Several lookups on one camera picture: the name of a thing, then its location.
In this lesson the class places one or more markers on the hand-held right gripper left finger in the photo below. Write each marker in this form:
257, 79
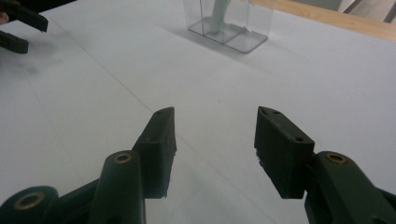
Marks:
157, 149

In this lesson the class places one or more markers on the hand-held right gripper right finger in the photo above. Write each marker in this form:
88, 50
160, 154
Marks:
280, 152

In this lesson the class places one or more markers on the clear acrylic organizer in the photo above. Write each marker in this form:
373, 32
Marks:
243, 34

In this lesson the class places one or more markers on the green highlighter pen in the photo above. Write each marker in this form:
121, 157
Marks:
219, 14

